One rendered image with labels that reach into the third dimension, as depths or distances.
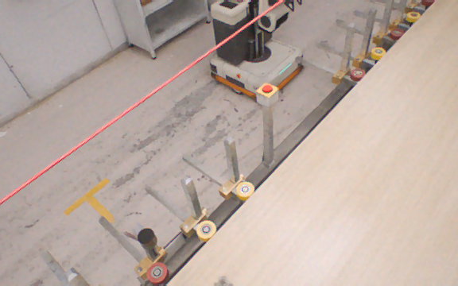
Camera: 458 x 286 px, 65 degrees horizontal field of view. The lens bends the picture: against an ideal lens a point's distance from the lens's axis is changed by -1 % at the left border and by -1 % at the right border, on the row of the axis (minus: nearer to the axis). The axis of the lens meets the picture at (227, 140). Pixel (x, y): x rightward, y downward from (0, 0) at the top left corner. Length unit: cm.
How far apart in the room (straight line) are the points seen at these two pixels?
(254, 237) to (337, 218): 35
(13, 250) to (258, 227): 199
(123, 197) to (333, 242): 180
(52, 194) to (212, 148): 131
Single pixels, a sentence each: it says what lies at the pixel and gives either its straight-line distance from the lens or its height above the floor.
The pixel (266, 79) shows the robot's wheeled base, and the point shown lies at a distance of 312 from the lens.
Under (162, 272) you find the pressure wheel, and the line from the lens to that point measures 148.
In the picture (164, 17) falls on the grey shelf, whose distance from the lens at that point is 452.
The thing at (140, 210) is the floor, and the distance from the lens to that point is 275.
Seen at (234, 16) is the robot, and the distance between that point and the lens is 301.
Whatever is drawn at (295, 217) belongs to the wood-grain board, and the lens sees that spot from 153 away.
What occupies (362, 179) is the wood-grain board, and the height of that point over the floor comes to 90.
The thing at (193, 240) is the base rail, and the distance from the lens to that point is 174.
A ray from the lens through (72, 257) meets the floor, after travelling 277.
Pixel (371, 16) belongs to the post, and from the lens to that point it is 233.
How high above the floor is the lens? 223
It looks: 48 degrees down
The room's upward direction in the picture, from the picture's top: 8 degrees counter-clockwise
